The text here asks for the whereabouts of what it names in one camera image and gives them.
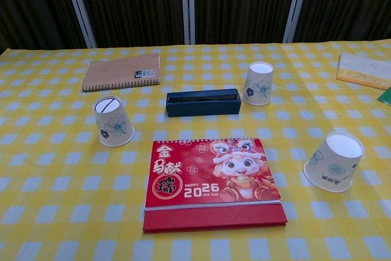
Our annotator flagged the paper cup with blue flower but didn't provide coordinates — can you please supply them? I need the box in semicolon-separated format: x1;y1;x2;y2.
241;61;274;106

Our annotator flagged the yellow checkered tablecloth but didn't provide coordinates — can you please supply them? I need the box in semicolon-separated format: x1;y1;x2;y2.
0;39;391;261

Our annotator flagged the red 2026 desk calendar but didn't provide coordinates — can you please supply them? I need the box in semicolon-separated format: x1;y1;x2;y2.
142;138;289;233

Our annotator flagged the brown spiral notebook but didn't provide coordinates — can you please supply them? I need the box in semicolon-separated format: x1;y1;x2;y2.
80;53;162;93

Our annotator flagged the dark blue long box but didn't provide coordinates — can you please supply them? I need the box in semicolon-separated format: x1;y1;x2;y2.
166;88;242;118

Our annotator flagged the paper cup with printed text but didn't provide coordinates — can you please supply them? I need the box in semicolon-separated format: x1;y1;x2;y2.
303;131;365;194

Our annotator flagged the dark ribbed partition panel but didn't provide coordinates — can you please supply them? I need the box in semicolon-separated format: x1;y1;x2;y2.
0;0;85;56
75;0;186;49
294;0;391;43
194;0;299;45

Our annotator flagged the paper cup with black line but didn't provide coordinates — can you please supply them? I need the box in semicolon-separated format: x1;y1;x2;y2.
93;95;135;148

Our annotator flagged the green square packet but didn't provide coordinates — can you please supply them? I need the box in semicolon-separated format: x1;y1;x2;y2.
376;85;391;103

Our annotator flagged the white partition post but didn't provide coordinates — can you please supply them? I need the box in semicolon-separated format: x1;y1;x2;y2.
60;0;98;49
282;0;312;43
180;0;196;45

